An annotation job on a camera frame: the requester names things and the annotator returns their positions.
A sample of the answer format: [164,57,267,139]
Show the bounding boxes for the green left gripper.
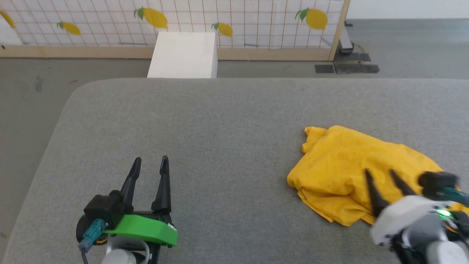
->
[108,155,178,247]

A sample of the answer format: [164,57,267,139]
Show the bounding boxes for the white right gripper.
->
[364,169,453,247]

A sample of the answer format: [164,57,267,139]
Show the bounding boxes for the yellow t-shirt garment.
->
[287,125,469,227]

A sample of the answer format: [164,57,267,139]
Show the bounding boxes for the grey fabric sofa surface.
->
[0,77,469,264]

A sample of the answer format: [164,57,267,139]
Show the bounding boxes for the long black floor mat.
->
[334,64,380,74]

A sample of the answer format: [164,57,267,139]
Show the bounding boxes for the white rectangular box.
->
[147,32,219,79]

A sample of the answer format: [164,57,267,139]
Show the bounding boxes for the dark floor mat under stand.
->
[333,52,372,63]

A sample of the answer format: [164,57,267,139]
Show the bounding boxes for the grey metal stand foot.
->
[339,25,355,55]

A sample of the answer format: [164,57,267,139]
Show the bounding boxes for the lemon-print grid partition panel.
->
[0,0,351,61]

